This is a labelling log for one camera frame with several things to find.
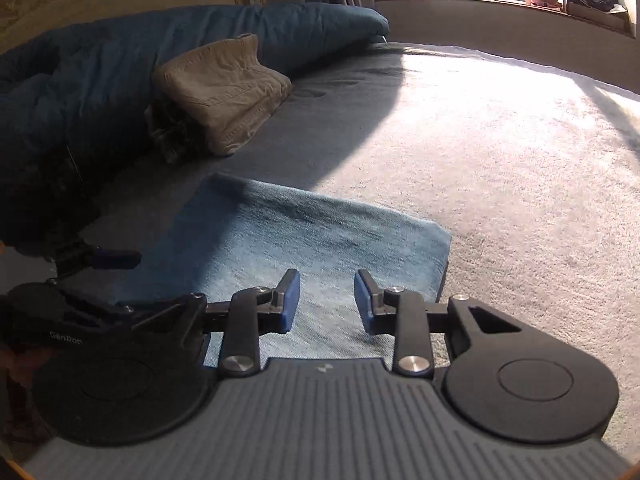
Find cardboard box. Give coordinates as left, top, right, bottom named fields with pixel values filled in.
left=564, top=0, right=630, bottom=35

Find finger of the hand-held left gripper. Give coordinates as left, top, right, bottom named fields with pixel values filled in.
left=82, top=244, right=142, bottom=272
left=92, top=296, right=193, bottom=332

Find grey blanket bed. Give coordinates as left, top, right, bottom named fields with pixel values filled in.
left=0, top=41, right=640, bottom=466

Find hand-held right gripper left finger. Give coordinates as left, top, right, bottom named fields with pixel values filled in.
left=132, top=269, right=301, bottom=379

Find blue denim jeans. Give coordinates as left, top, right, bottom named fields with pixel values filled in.
left=112, top=172, right=453, bottom=368

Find dark plaid shirt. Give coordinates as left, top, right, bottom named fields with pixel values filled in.
left=144, top=94, right=211, bottom=165

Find blue pillow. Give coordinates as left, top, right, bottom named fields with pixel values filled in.
left=0, top=2, right=390, bottom=243

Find beige pants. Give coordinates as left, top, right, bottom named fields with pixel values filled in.
left=151, top=34, right=293, bottom=157

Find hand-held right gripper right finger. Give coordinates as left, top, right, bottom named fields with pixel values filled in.
left=354, top=270, right=551, bottom=377

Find person's left hand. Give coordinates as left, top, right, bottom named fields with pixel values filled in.
left=0, top=345, right=58, bottom=441

